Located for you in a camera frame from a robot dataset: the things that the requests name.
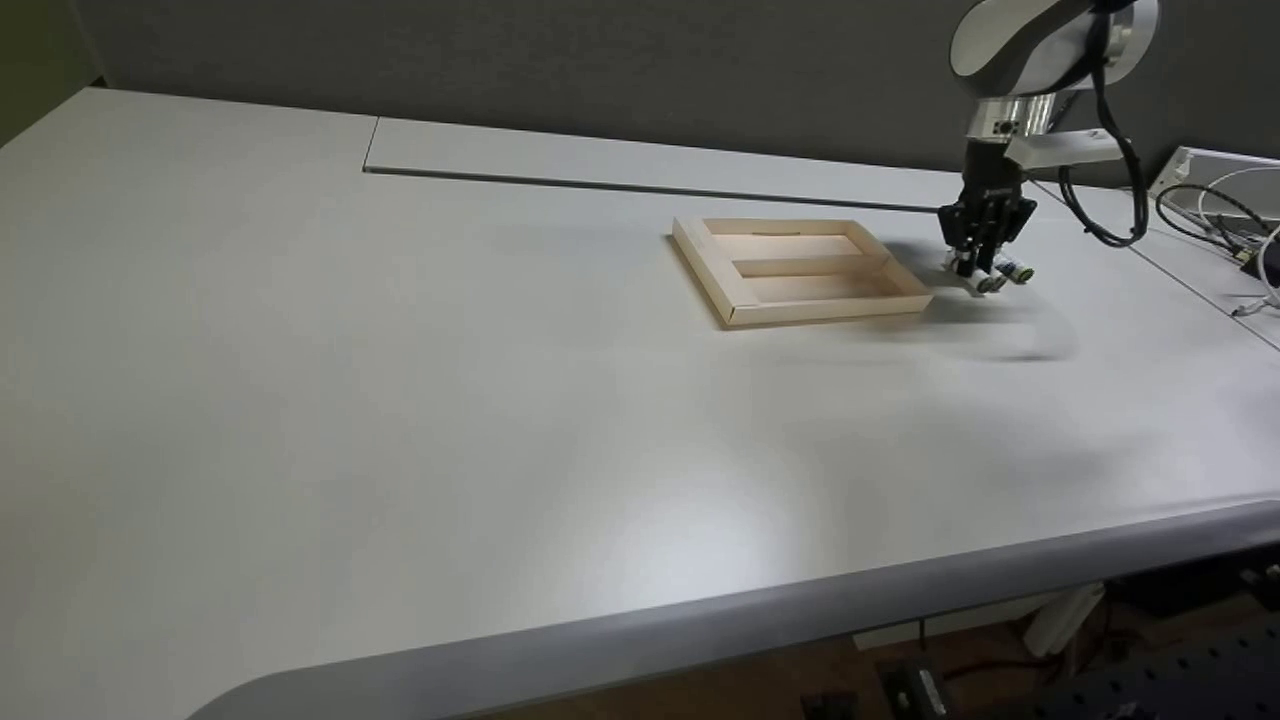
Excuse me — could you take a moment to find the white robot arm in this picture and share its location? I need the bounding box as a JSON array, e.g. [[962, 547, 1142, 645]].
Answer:
[[939, 0, 1160, 267]]

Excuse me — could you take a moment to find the small white bottle right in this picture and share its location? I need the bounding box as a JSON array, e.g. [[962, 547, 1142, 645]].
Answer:
[[996, 261, 1036, 283]]

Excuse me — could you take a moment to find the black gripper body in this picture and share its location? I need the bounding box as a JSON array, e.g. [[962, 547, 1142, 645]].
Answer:
[[939, 139, 1036, 251]]

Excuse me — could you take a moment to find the black cable loop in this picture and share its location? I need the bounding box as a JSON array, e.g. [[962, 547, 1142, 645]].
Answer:
[[1154, 179, 1280, 283]]

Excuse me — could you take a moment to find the white device box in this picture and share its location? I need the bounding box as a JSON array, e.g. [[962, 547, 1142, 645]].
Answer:
[[1154, 144, 1280, 225]]

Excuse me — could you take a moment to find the white table leg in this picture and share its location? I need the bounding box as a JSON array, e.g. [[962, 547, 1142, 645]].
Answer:
[[1024, 585, 1103, 659]]

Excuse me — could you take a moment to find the wooden tray with compartments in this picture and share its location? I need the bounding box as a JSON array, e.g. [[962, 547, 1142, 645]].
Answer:
[[671, 218, 932, 327]]

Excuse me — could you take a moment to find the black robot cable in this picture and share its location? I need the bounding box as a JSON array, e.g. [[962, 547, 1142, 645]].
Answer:
[[1058, 0, 1154, 251]]

